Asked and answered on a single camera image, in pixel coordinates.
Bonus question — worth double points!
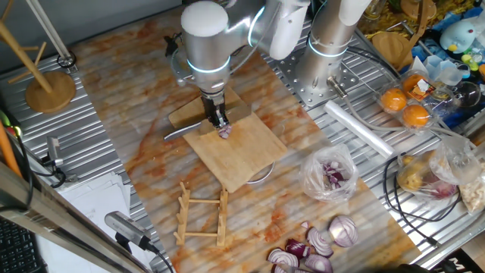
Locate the grey metal frame bar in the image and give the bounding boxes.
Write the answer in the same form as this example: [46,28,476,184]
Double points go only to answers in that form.
[0,161,152,273]

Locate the glass jar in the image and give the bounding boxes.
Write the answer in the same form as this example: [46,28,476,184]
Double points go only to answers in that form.
[363,0,383,20]

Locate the black power cable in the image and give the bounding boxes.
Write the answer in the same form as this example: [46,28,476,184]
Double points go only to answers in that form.
[382,153,462,247]

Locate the wooden peg rack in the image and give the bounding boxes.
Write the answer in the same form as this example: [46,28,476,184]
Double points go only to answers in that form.
[173,180,230,247]

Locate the dark glass bowl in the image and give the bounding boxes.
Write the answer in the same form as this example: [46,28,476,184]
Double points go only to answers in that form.
[450,81,482,109]

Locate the white plastic film roll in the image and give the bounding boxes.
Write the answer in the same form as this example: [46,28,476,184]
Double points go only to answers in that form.
[323,99,396,159]

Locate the steel kitchen knife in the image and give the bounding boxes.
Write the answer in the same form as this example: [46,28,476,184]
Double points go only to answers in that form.
[163,104,253,142]

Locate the red onion slice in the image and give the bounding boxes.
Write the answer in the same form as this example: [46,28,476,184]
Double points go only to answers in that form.
[304,253,334,273]
[305,226,334,259]
[267,248,300,268]
[271,264,311,273]

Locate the blue cloth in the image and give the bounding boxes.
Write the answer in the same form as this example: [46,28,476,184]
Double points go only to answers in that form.
[416,7,485,128]

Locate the black box white print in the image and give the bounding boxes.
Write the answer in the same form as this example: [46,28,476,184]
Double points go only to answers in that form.
[431,248,485,273]

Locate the crumpled clear plastic bag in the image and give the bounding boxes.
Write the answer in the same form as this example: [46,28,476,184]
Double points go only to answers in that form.
[430,136,482,187]

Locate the orange fruit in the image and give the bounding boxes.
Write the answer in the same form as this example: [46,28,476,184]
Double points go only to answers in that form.
[402,74,427,96]
[401,104,430,128]
[380,87,408,112]

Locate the halved red onion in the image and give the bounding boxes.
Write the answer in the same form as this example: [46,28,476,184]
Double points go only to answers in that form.
[328,215,359,248]

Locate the chopped red onion bits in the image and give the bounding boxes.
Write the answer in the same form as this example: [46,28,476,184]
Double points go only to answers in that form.
[321,161,346,190]

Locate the blue plush toy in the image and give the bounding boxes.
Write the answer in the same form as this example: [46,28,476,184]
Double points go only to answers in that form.
[439,18,485,54]

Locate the white slanted pole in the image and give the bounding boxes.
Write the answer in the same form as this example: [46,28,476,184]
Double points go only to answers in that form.
[24,0,75,64]

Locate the silver depth camera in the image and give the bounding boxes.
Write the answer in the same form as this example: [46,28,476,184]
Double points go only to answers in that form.
[45,135,64,168]
[104,211,152,253]

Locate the clear bag of vegetables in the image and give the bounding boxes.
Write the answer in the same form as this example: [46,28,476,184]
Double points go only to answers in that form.
[396,149,462,202]

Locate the marble pattern table mat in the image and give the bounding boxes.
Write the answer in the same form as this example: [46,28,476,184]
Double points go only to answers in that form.
[71,7,421,273]

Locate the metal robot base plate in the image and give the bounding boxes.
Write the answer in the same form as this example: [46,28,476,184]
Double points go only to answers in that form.
[274,49,361,109]

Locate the yellow green toy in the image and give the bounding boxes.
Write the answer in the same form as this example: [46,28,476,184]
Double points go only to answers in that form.
[460,52,480,73]

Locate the wooden cutting board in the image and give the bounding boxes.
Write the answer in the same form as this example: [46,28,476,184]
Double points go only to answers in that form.
[167,86,289,194]

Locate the dark purple onion piece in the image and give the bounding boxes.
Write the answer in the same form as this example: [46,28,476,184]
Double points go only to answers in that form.
[284,237,311,261]

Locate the black camera cable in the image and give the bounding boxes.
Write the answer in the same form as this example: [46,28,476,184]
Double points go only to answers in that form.
[145,242,175,273]

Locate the whole red onion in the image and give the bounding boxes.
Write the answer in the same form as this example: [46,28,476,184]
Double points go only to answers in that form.
[426,172,458,200]

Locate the clear bag pale contents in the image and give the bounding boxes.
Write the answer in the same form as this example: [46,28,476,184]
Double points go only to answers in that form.
[458,162,485,215]

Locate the clear plastic measuring cup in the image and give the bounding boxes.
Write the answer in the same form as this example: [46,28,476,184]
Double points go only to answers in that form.
[411,55,471,86]

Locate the orange rod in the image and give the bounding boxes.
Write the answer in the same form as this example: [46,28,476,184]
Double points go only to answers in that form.
[0,121,22,178]

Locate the black ring clamp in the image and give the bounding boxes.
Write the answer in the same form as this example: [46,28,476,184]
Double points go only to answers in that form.
[56,50,78,71]

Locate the clear plastic fruit container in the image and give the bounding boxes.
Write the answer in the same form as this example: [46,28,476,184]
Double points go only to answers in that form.
[374,69,439,133]

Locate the white paper stack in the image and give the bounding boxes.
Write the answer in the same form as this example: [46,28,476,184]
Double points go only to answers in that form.
[37,172,152,273]

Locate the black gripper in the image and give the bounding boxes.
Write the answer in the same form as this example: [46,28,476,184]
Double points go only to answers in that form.
[200,90,230,129]

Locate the black keyboard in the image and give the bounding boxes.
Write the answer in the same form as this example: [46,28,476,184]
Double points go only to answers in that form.
[0,218,49,273]

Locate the wooden stand round base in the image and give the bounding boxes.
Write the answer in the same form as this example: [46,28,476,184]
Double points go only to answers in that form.
[0,0,77,114]
[371,0,437,71]

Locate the yellow potato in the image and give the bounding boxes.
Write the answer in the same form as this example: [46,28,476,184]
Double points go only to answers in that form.
[397,170,424,192]

